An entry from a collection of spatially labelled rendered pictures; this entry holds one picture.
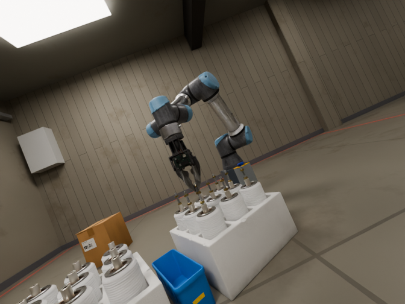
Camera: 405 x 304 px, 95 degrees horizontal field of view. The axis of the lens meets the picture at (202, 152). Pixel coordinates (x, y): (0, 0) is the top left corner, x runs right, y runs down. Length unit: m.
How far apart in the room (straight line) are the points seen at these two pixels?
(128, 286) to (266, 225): 0.49
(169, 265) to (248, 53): 3.67
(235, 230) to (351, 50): 4.64
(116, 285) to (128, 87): 3.38
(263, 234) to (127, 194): 2.93
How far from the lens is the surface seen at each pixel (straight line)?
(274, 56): 4.16
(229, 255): 0.69
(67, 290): 0.65
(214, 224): 0.68
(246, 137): 1.21
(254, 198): 0.81
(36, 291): 0.90
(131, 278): 0.62
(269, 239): 0.80
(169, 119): 0.67
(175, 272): 0.97
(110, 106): 3.71
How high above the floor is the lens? 0.43
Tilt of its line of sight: 2 degrees up
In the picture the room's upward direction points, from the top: 24 degrees counter-clockwise
